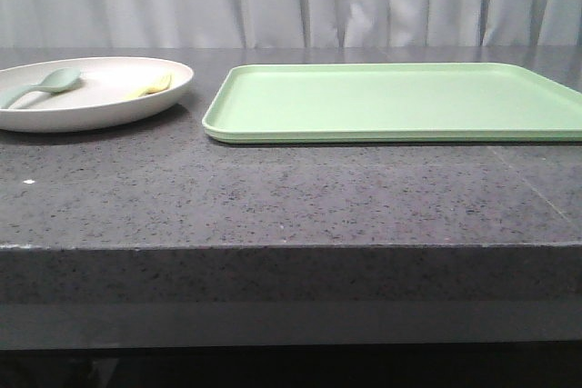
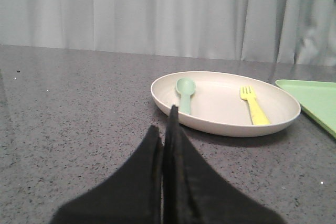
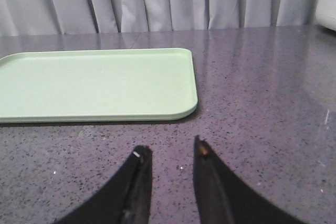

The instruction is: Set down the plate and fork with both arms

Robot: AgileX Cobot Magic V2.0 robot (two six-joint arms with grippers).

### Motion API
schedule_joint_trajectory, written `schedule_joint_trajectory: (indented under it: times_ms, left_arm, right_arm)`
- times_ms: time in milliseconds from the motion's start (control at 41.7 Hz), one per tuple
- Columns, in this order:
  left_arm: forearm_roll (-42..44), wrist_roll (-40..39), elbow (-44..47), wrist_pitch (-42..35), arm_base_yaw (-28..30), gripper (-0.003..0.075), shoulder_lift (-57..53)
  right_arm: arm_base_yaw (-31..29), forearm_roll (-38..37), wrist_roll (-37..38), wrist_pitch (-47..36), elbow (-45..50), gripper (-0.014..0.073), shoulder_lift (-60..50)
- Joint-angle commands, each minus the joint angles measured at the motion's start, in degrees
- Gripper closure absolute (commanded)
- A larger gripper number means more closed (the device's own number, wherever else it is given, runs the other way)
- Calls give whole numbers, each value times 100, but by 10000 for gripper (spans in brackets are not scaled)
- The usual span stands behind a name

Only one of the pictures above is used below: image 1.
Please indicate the light green serving tray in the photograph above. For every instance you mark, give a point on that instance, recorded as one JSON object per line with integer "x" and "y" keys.
{"x": 415, "y": 102}

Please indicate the pale green spoon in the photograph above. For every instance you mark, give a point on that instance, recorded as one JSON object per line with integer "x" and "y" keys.
{"x": 58, "y": 81}

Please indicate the white round plate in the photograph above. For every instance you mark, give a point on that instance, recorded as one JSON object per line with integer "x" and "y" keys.
{"x": 98, "y": 98}

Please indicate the yellow plastic fork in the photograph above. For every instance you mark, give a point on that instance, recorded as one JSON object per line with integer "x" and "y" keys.
{"x": 160, "y": 84}

